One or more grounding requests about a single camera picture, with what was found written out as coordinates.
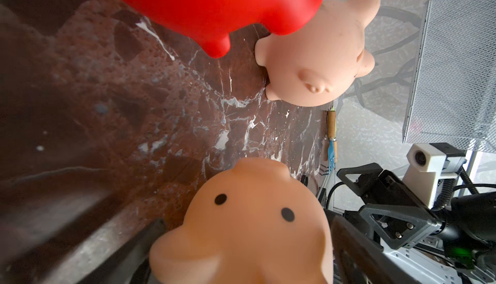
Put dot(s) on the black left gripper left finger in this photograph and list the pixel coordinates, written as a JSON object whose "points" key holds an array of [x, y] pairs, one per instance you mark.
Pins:
{"points": [[130, 263]]}

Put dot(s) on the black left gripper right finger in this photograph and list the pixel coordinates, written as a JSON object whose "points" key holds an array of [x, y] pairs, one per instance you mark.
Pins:
{"points": [[359, 260]]}

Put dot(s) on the white wire mesh basket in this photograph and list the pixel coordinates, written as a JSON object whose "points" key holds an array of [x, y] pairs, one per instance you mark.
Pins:
{"points": [[452, 98]]}

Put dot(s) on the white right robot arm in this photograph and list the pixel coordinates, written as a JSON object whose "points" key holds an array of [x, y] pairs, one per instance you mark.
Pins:
{"points": [[465, 247]]}

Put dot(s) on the pale pink piggy bank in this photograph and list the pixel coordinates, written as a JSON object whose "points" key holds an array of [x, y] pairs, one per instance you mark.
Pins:
{"points": [[318, 63]]}

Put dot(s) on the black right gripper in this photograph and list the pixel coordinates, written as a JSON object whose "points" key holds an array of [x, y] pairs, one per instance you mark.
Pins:
{"points": [[391, 209]]}

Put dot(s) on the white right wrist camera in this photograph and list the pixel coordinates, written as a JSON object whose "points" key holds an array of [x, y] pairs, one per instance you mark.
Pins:
{"points": [[428, 164]]}

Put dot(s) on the red piggy bank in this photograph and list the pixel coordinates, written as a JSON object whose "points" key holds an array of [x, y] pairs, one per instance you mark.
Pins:
{"points": [[210, 22]]}

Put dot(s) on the blue garden fork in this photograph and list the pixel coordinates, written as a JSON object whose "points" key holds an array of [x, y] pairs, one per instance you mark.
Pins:
{"points": [[332, 132]]}

